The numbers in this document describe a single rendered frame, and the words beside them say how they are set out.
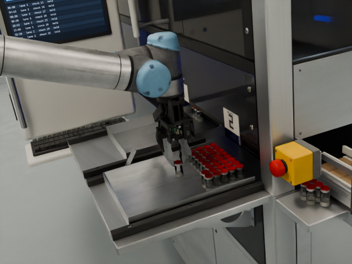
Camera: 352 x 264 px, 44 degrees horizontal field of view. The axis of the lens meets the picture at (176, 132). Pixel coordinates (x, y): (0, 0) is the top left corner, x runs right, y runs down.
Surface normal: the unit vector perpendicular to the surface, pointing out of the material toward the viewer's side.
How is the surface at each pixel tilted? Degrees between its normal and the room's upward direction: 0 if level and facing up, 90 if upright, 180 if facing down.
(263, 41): 90
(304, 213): 0
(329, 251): 90
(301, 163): 90
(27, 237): 0
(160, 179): 0
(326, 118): 90
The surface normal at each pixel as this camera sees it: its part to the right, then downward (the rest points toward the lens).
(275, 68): 0.37, 0.33
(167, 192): -0.12, -0.91
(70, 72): 0.37, 0.51
